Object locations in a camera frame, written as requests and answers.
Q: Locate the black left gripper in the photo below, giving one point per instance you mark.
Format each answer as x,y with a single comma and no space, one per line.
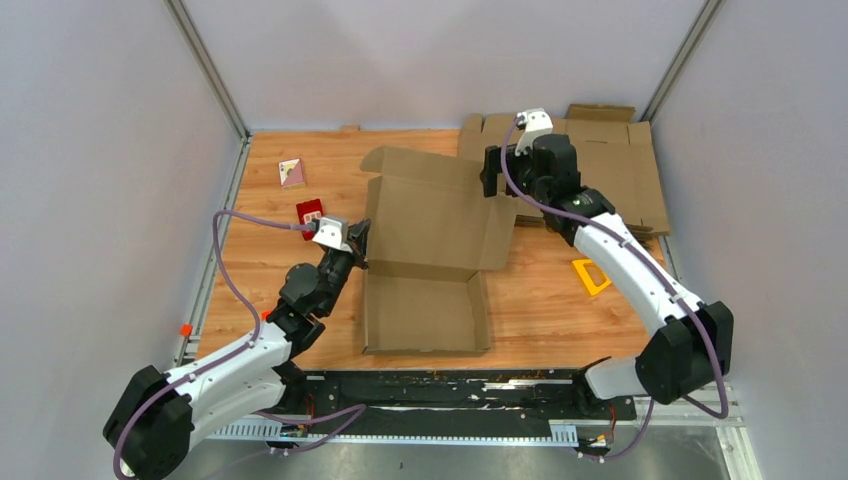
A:
357,240

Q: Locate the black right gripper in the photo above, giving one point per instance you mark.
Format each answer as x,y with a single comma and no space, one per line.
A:
492,167

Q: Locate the brown cardboard box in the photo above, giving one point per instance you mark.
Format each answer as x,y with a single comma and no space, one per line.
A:
433,236

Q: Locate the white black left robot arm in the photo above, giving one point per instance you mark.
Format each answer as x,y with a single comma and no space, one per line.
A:
162,415

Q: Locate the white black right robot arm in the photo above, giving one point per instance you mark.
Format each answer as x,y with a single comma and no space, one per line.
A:
690,341

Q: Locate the red small box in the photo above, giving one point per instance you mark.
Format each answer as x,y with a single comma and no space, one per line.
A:
309,213

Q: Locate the pink white card box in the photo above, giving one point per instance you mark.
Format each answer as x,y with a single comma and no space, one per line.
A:
291,173

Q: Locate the stack of flat cardboard boxes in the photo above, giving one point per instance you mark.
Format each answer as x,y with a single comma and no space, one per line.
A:
615,155

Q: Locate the yellow plastic tool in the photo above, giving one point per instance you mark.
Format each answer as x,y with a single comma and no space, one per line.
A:
593,279

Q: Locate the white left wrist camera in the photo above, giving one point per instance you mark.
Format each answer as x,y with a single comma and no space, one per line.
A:
332,233

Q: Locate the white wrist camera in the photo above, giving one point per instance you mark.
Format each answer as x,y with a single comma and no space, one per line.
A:
533,123
332,233

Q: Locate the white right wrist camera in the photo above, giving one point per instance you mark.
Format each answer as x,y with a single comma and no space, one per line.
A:
533,123

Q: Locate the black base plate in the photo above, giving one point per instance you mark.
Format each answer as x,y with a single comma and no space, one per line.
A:
454,406

